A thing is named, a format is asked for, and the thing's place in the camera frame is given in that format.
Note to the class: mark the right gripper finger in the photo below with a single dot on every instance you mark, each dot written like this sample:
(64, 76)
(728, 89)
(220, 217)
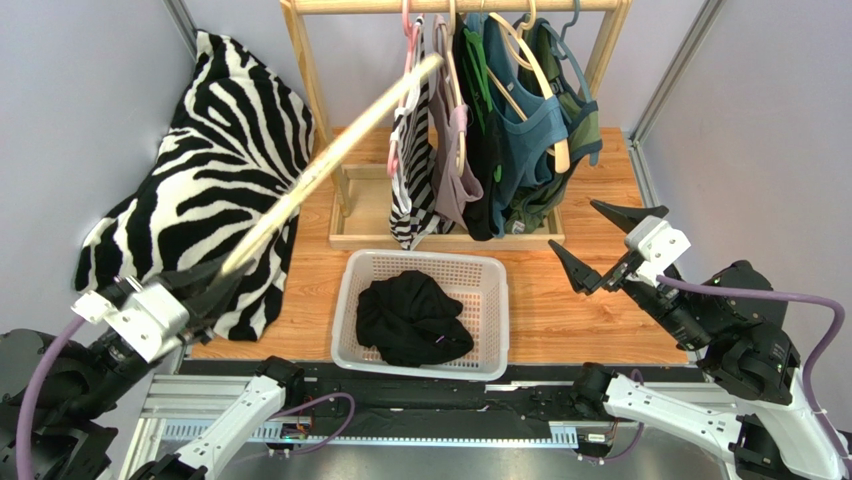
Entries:
(627, 218)
(582, 278)

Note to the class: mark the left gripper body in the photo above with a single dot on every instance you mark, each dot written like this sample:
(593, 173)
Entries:
(187, 328)

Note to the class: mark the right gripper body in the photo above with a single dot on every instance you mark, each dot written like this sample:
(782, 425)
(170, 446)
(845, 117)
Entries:
(622, 267)

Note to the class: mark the cream hanger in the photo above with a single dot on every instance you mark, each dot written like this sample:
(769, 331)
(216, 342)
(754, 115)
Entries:
(325, 163)

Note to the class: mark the black tank top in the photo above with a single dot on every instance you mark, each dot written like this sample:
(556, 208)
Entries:
(411, 321)

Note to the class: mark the striped tank top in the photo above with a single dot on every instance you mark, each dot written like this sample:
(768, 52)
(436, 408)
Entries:
(413, 214)

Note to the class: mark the pink hanger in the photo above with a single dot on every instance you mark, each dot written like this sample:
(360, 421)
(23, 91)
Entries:
(410, 29)

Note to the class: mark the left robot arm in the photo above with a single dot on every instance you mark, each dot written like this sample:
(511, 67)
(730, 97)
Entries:
(54, 388)

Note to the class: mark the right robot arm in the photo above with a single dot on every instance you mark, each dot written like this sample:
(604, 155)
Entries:
(756, 343)

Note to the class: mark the blue tank top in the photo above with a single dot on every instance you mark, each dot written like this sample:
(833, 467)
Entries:
(529, 126)

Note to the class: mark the mauve tank top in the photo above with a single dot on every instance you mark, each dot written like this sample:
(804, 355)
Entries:
(452, 194)

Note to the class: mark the white plastic basket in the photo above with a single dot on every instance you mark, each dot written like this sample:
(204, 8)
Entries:
(478, 282)

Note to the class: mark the zebra print blanket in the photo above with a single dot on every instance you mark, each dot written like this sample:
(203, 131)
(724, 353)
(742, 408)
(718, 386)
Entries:
(238, 140)

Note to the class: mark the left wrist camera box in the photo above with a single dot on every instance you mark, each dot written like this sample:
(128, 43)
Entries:
(147, 317)

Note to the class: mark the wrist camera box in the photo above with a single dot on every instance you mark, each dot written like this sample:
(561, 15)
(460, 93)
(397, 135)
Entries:
(657, 242)
(147, 317)

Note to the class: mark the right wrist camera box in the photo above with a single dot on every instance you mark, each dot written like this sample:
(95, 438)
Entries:
(657, 242)

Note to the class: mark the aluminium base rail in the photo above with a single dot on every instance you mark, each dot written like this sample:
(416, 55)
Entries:
(373, 426)

